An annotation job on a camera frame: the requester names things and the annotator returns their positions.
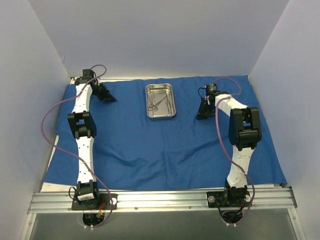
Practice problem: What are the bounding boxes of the blue surgical cloth wrap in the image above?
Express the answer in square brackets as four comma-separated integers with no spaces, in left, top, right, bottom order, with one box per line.
[42,74,288,192]

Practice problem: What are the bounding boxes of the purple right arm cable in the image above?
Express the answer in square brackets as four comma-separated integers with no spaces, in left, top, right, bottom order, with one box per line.
[211,76,256,225]

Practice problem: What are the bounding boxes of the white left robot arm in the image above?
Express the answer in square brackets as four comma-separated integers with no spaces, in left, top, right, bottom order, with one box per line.
[67,76,103,210]

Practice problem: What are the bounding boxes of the steel forceps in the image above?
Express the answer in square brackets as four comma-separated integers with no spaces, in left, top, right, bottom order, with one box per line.
[164,94,173,115]

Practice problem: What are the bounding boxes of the steel surgical scissors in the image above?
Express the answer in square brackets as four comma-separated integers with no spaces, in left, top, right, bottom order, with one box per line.
[148,97,165,112]

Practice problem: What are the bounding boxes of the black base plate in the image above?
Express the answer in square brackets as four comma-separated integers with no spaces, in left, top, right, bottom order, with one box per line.
[71,193,118,211]
[206,191,251,208]

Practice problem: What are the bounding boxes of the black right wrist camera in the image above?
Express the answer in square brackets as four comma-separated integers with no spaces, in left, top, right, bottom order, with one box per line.
[205,83,218,96]

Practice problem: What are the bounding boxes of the aluminium frame rail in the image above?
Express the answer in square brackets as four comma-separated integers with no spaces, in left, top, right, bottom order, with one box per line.
[28,187,297,214]

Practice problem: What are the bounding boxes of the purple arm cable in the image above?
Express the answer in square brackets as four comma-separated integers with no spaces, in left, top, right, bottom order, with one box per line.
[40,64,115,228]
[211,76,256,225]

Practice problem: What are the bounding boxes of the stainless steel instrument tray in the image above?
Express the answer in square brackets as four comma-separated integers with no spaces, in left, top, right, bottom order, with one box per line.
[145,83,177,120]

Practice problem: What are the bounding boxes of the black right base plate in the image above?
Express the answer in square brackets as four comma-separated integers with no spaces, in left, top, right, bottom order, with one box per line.
[206,191,251,208]

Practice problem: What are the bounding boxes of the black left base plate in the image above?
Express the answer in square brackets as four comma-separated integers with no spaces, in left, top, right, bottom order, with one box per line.
[71,193,118,211]

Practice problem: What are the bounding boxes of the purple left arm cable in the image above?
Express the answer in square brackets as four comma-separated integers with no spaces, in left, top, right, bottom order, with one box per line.
[40,64,115,228]

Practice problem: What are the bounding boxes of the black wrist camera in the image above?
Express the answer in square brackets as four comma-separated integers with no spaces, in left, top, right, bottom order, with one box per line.
[82,68,96,79]
[205,83,218,96]

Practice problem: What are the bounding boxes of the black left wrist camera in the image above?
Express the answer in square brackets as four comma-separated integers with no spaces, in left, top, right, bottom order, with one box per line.
[82,68,96,79]

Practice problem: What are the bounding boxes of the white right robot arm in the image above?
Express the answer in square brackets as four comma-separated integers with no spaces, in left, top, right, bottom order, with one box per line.
[101,92,261,191]

